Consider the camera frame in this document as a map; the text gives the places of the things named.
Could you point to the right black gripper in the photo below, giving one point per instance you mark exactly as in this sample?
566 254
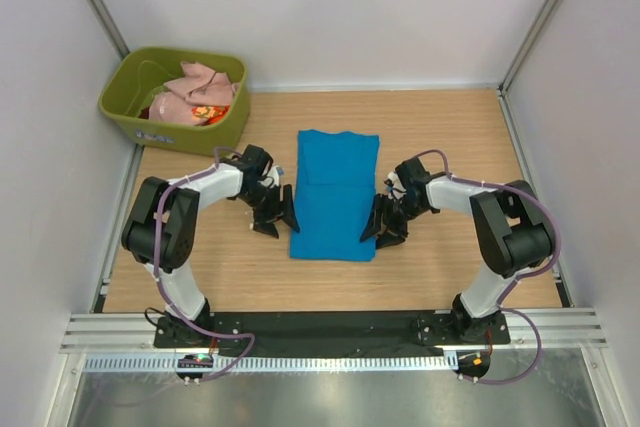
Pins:
393 210

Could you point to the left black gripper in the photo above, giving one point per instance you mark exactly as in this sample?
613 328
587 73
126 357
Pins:
270 203

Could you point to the blue t shirt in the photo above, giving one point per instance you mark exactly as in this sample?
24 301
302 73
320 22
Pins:
335 189

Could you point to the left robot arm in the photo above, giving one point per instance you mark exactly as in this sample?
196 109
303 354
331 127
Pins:
161 227

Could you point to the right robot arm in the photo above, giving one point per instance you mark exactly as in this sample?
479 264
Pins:
516 235

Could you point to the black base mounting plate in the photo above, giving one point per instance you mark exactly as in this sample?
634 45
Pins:
373 334

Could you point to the red orange patterned garment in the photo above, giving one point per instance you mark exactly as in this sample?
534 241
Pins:
208 115

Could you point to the olive green plastic bin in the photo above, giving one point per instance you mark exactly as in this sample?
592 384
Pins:
142 76

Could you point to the pink folded shirt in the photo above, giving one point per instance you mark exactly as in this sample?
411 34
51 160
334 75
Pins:
200 85

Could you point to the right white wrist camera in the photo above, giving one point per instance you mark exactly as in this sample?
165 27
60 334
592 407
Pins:
394 187

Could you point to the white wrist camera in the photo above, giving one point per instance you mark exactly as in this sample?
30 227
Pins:
273 177
394 187

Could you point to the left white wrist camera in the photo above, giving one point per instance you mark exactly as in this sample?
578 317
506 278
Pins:
273 177

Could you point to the white slotted cable duct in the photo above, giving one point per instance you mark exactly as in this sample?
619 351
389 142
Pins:
195 363

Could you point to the left aluminium corner post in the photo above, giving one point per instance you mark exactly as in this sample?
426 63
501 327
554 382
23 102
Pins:
95 2

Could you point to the aluminium corner post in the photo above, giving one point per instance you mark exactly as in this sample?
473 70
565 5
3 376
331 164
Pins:
540 22
95 2

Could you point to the right aluminium corner post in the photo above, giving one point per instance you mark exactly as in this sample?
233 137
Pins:
540 22

